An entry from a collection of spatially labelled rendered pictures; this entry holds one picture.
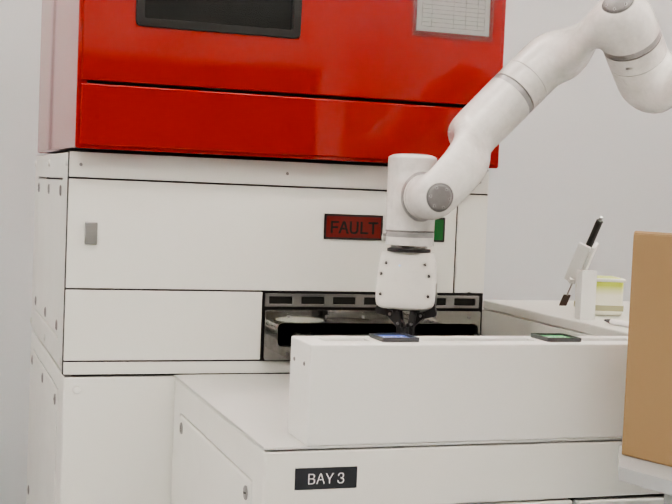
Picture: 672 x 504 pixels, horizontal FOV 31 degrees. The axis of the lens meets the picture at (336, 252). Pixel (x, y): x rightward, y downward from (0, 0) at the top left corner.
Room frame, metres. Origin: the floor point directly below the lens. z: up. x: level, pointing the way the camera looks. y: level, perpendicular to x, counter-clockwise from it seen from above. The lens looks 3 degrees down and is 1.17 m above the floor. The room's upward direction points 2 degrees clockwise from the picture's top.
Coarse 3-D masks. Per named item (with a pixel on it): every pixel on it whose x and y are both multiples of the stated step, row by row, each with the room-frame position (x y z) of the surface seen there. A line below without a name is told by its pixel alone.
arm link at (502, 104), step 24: (480, 96) 2.13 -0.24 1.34; (504, 96) 2.12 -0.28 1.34; (528, 96) 2.13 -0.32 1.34; (456, 120) 2.12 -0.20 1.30; (480, 120) 2.10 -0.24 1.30; (504, 120) 2.12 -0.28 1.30; (456, 144) 2.03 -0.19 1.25; (480, 144) 2.07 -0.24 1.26; (432, 168) 2.01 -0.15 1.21; (456, 168) 2.01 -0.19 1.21; (480, 168) 2.04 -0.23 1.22; (408, 192) 2.02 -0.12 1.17; (432, 192) 1.99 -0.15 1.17; (456, 192) 2.01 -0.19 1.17; (432, 216) 2.00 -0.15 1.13
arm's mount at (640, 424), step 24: (648, 240) 1.67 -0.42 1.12; (648, 264) 1.67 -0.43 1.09; (648, 288) 1.67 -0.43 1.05; (648, 312) 1.66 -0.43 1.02; (648, 336) 1.66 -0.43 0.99; (648, 360) 1.66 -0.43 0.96; (648, 384) 1.66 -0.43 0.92; (624, 408) 1.69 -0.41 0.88; (648, 408) 1.66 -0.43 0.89; (624, 432) 1.69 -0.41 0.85; (648, 432) 1.66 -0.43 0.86; (648, 456) 1.65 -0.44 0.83
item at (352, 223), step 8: (328, 216) 2.32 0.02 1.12; (336, 216) 2.32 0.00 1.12; (344, 216) 2.33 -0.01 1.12; (328, 224) 2.32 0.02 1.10; (336, 224) 2.32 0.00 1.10; (344, 224) 2.33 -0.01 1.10; (352, 224) 2.33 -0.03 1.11; (360, 224) 2.34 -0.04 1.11; (368, 224) 2.34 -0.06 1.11; (376, 224) 2.35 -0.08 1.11; (328, 232) 2.32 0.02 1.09; (336, 232) 2.32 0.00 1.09; (344, 232) 2.33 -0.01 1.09; (352, 232) 2.33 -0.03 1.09; (360, 232) 2.34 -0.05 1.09; (368, 232) 2.34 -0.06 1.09; (376, 232) 2.35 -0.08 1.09
